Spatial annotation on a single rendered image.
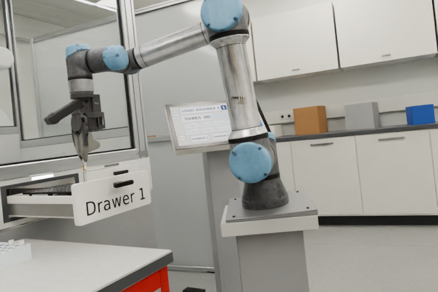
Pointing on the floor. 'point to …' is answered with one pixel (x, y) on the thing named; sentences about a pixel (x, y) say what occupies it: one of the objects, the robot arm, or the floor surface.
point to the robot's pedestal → (272, 253)
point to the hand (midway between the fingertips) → (81, 158)
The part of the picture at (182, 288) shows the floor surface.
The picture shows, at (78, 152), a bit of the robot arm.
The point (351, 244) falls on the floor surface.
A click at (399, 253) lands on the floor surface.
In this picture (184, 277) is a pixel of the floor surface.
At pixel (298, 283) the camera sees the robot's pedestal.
